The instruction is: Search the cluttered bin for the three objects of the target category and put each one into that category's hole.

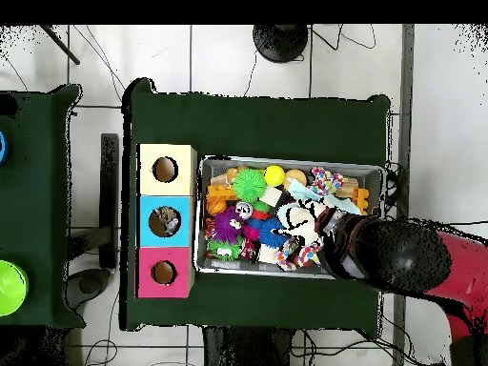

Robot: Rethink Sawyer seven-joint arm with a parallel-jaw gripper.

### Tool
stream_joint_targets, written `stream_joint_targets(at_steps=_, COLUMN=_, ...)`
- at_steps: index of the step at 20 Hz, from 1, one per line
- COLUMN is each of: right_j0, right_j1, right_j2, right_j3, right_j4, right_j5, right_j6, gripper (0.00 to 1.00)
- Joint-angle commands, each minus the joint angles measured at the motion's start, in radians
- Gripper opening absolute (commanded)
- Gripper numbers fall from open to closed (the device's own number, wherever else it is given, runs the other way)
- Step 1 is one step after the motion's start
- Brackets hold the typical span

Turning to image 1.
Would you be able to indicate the shallow clear mesh bin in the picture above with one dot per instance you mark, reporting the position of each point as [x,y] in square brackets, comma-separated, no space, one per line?
[210,267]

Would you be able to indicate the blue spiky rubber ball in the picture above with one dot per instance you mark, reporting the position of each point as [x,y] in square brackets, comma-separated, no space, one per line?
[269,231]

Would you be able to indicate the large colourful dotted cloth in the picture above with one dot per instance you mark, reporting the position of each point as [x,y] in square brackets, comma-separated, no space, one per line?
[296,257]

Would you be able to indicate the black pole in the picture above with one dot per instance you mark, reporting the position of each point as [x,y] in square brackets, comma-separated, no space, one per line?
[61,46]

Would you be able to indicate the silver crushed can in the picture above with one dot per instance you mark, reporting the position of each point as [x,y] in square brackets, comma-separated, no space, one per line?
[169,223]

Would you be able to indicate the green cloth side table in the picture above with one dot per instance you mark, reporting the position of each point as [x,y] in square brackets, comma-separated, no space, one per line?
[38,191]

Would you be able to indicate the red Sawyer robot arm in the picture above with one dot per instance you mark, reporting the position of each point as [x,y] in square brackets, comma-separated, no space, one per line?
[396,255]

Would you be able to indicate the grey round stand foot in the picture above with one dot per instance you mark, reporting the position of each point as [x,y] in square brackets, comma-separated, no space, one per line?
[90,286]

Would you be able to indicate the orange toy building block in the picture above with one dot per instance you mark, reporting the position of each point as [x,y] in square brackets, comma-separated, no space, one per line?
[221,200]

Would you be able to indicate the tan orange ball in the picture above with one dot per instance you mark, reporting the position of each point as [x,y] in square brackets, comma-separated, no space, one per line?
[296,177]

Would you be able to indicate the dark green table cloth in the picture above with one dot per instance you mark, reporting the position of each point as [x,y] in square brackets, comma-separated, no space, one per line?
[267,130]

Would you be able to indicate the green toy with white eyes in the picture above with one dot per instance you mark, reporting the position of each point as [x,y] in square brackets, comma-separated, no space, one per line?
[223,250]

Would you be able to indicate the small colourful dotted cloth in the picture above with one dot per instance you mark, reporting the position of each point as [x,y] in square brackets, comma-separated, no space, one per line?
[326,181]

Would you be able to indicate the blue round object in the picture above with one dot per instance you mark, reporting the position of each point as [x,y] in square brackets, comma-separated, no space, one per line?
[2,146]

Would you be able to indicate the purple spiky ball with eyes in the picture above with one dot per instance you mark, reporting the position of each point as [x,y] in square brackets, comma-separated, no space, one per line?
[226,226]

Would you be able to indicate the green round bowl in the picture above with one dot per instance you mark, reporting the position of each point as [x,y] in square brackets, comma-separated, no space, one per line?
[11,288]

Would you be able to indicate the small orange plastic toy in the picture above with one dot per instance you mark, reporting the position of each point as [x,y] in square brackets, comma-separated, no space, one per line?
[361,198]

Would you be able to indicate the black panel stand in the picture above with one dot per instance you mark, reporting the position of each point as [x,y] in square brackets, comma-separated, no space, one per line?
[110,198]

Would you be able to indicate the green spiky rubber ball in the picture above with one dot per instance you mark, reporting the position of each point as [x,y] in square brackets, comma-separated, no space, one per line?
[250,184]

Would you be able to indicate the black round stand base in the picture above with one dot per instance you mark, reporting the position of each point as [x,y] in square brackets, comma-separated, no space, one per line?
[280,42]

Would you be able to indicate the wooden box with three holes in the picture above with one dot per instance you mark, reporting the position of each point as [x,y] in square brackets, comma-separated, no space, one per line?
[149,156]

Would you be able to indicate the yellow ball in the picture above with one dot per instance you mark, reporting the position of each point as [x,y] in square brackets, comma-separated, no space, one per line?
[274,175]

